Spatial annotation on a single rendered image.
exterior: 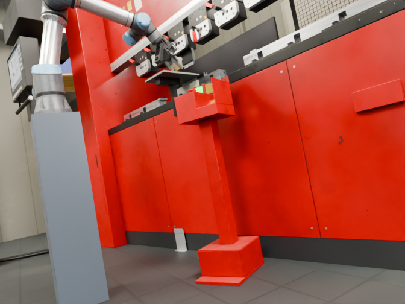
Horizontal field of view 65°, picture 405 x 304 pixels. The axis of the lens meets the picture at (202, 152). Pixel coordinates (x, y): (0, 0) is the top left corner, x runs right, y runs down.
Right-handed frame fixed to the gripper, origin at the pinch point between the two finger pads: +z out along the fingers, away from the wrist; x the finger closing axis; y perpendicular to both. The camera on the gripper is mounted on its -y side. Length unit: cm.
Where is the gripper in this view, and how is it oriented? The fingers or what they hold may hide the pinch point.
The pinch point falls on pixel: (177, 70)
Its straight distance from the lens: 194.5
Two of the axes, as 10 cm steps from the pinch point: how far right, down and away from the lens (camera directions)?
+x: -6.7, 1.6, 7.2
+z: 6.0, 6.9, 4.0
